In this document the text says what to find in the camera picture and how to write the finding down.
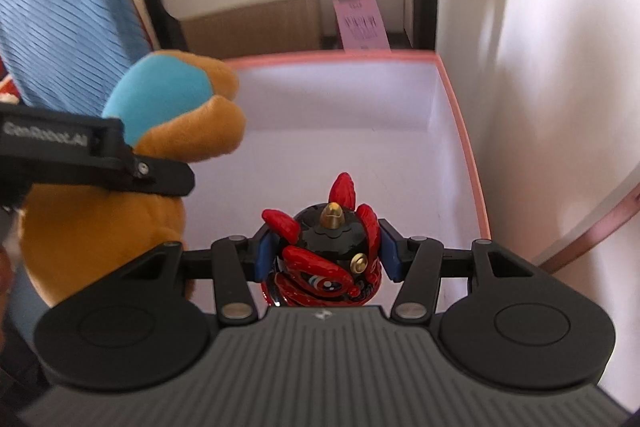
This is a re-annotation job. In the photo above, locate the orange blue plush toy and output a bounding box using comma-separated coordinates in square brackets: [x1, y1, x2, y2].
[17, 49, 247, 309]

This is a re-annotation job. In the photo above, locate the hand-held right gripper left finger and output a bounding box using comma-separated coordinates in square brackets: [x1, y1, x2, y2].
[117, 227, 281, 325]

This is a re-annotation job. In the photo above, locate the red black lion figurine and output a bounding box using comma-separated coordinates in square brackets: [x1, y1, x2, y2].
[260, 172, 386, 308]

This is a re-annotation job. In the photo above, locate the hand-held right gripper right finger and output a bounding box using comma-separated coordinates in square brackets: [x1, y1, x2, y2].
[377, 218, 541, 324]

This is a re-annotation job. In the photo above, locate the small pink package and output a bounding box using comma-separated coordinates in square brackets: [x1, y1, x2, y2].
[332, 0, 392, 54]

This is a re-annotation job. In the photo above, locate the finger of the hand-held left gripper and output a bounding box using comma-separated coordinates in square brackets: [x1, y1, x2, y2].
[131, 151, 196, 198]

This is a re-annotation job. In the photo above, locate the pink storage box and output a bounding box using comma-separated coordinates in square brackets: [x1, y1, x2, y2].
[190, 51, 493, 308]

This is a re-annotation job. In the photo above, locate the printed blanket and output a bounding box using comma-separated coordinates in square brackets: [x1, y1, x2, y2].
[0, 57, 24, 106]

